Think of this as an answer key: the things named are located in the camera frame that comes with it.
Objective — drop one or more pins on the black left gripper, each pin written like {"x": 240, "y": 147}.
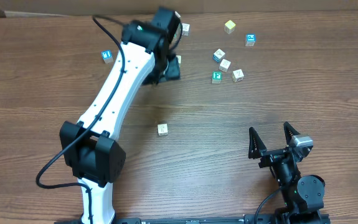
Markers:
{"x": 172, "y": 71}

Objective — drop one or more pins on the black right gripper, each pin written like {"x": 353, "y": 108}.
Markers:
{"x": 276, "y": 155}

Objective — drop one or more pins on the wooden block hook drawing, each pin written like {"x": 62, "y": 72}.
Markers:
{"x": 162, "y": 129}

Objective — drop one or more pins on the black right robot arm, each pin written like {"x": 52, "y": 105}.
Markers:
{"x": 302, "y": 195}

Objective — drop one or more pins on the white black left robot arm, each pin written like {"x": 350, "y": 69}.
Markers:
{"x": 90, "y": 145}

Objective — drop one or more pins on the wooden block yellow side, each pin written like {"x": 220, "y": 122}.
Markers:
{"x": 179, "y": 59}

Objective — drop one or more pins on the wooden block blue side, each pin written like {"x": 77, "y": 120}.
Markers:
{"x": 185, "y": 29}

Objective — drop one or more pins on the green F wooden block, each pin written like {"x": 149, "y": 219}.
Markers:
{"x": 216, "y": 77}

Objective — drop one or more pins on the wooden block blue edge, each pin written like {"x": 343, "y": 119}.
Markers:
{"x": 218, "y": 55}

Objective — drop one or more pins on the wooden block red side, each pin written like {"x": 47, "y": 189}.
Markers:
{"x": 224, "y": 65}

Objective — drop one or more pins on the blue I wooden block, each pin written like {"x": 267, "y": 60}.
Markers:
{"x": 107, "y": 56}

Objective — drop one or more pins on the wooden block acorn drawing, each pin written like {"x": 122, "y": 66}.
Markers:
{"x": 237, "y": 75}

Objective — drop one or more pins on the yellow top wooden block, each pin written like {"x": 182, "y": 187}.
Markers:
{"x": 229, "y": 26}

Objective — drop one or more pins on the blue P wooden block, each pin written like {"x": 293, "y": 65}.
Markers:
{"x": 250, "y": 40}

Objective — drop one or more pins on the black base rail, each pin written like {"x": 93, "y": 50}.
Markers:
{"x": 246, "y": 219}

